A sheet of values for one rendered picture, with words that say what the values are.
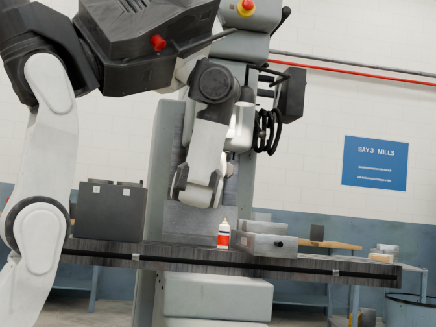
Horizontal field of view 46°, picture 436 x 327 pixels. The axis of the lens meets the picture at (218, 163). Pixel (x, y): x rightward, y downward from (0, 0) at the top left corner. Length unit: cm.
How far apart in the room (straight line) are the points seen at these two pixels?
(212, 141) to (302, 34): 549
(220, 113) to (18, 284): 62
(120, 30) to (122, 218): 73
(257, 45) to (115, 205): 74
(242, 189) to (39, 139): 121
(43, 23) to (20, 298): 62
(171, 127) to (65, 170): 104
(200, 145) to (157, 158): 91
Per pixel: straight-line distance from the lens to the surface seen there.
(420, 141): 711
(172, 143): 221
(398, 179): 691
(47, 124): 121
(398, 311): 376
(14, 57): 126
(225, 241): 183
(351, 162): 663
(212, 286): 160
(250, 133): 179
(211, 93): 125
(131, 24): 122
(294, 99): 217
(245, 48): 182
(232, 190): 223
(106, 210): 174
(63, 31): 127
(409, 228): 696
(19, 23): 127
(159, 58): 127
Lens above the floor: 108
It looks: 6 degrees up
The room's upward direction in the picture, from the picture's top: 5 degrees clockwise
